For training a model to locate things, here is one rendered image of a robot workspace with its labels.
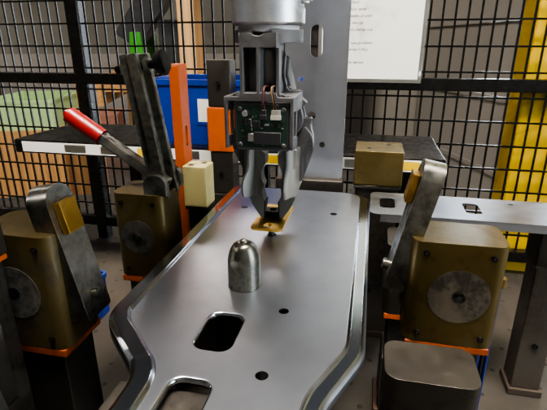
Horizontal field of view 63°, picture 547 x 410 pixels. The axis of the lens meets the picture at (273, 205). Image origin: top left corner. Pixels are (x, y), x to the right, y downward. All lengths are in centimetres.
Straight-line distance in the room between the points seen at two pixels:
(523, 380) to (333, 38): 62
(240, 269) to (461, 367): 20
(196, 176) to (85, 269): 24
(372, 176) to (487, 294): 34
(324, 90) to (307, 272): 39
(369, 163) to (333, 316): 40
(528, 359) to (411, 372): 46
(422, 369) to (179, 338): 19
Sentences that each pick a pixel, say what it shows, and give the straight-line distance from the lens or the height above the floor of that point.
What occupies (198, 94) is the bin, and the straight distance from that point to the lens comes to 92.
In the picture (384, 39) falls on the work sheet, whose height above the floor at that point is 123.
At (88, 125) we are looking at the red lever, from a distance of 61.
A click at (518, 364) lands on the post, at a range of 83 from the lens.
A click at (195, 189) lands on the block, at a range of 64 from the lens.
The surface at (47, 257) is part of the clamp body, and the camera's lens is 44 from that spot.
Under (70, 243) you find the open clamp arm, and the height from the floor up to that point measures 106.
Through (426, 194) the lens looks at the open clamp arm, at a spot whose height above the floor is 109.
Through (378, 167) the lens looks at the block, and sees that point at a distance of 76.
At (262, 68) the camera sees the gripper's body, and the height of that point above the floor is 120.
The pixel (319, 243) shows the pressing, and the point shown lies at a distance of 54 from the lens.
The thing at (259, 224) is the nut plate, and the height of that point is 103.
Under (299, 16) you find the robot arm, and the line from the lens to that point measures 47.
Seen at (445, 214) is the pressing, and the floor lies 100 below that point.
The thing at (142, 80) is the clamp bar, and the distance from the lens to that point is 55.
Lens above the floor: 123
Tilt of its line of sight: 20 degrees down
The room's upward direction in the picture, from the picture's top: straight up
